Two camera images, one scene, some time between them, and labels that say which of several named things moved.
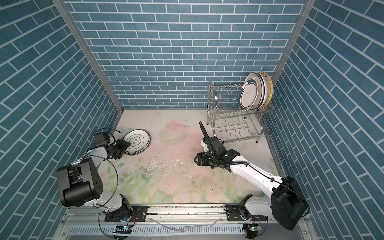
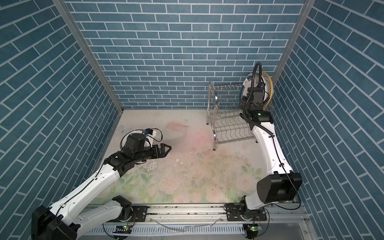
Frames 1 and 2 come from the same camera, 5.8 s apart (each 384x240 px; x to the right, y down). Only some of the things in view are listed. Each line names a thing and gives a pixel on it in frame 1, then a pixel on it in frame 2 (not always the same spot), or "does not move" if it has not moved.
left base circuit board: (123, 229) does not move
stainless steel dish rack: (230, 123) does not move
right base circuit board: (252, 230) does not move
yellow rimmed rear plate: (268, 89) does not move
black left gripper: (123, 144) → (162, 153)
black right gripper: (201, 156) → (243, 102)
